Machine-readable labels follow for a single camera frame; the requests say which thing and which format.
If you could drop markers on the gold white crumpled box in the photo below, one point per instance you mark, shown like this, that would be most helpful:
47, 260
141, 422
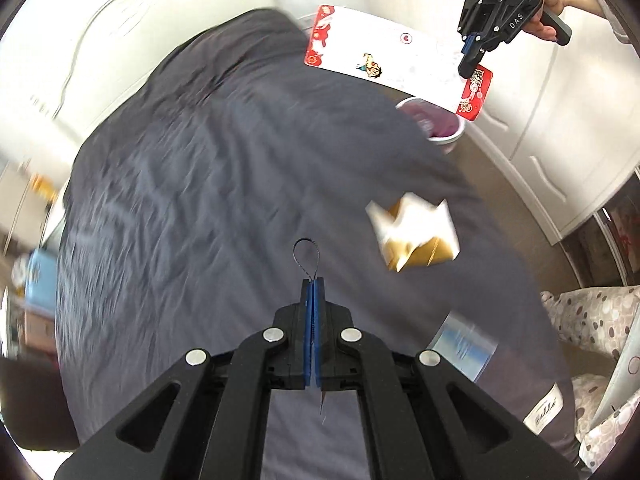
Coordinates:
415, 240

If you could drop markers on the yellow object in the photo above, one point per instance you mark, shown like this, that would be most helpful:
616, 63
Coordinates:
44, 187

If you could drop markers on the white moulded panel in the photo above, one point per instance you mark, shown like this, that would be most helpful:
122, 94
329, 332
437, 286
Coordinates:
125, 25

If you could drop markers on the white wardrobe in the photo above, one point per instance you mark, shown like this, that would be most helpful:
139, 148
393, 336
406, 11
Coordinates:
550, 135

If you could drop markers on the white round bin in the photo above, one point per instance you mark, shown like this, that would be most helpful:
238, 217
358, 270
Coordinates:
447, 146

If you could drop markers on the spotted beige cloth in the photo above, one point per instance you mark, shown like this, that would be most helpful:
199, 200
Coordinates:
590, 315

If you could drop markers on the light blue box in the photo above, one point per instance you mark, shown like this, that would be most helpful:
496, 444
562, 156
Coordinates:
42, 285

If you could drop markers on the person's right forearm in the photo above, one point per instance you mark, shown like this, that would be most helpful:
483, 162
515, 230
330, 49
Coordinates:
597, 2

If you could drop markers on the dark grey blanket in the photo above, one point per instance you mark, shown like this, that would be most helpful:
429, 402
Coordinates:
200, 210

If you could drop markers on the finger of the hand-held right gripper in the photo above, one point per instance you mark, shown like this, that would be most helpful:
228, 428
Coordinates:
467, 45
470, 66

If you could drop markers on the white red printed bag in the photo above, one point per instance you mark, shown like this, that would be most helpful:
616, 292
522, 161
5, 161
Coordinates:
400, 60

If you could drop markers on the blue white plastic packet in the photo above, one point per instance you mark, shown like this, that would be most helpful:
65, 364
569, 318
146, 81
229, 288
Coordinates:
465, 347

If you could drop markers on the pink bin liner bag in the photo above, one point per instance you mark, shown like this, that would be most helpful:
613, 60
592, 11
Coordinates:
440, 125

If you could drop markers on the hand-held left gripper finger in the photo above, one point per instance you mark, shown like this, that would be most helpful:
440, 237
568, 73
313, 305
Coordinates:
306, 340
316, 355

